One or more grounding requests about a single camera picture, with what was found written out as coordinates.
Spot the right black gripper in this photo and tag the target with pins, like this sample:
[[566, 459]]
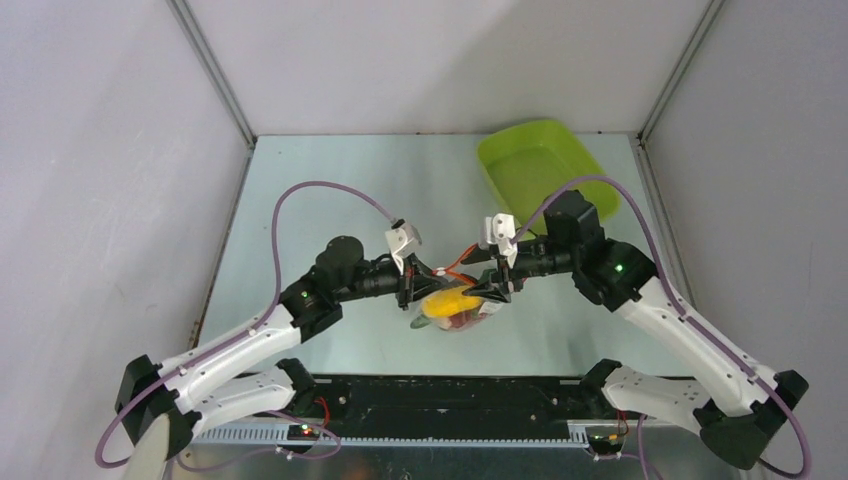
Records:
[[502, 273]]

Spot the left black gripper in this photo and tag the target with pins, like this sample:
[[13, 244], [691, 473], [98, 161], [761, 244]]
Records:
[[414, 283]]

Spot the yellow corn cob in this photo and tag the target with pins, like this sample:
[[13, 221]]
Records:
[[445, 303]]

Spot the long green cucumber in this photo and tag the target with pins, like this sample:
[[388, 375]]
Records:
[[420, 322]]

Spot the clear zip bag orange zipper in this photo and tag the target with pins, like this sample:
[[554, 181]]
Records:
[[454, 279]]

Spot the red chili pepper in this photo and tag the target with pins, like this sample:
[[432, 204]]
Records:
[[463, 320]]

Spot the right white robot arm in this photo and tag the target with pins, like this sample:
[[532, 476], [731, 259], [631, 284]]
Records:
[[732, 402]]

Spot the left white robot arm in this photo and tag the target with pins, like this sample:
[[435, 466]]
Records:
[[209, 385]]

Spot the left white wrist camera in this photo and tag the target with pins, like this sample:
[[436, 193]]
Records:
[[403, 240]]

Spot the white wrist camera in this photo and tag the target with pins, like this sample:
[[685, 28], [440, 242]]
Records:
[[403, 240], [498, 231]]

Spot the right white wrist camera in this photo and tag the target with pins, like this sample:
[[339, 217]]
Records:
[[498, 231]]

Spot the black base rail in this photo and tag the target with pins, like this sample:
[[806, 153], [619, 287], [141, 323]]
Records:
[[464, 408]]

